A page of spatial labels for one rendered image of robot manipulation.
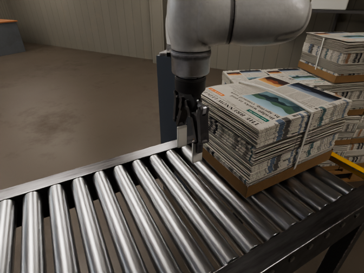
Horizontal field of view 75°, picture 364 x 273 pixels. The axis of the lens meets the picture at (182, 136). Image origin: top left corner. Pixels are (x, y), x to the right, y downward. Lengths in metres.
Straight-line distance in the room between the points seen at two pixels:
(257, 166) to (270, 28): 0.33
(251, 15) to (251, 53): 4.20
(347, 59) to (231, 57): 3.31
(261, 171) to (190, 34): 0.40
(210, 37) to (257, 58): 4.19
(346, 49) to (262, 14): 1.18
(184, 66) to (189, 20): 0.09
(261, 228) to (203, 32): 0.48
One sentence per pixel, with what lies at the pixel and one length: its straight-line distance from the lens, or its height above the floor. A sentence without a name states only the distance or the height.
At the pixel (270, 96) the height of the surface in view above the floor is 1.03.
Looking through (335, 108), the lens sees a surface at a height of 1.02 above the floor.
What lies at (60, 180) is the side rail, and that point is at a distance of 0.84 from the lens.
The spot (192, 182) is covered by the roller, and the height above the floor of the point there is 0.79.
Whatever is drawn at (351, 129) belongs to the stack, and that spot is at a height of 0.50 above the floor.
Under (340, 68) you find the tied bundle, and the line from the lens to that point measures 1.70.
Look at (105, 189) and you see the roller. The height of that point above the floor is 0.80.
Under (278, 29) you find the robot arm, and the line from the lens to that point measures 0.54.
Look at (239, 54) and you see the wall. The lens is 4.77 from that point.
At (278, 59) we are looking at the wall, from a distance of 4.64.
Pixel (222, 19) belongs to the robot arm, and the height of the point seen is 1.25.
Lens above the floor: 1.30
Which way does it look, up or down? 31 degrees down
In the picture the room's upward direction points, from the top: straight up
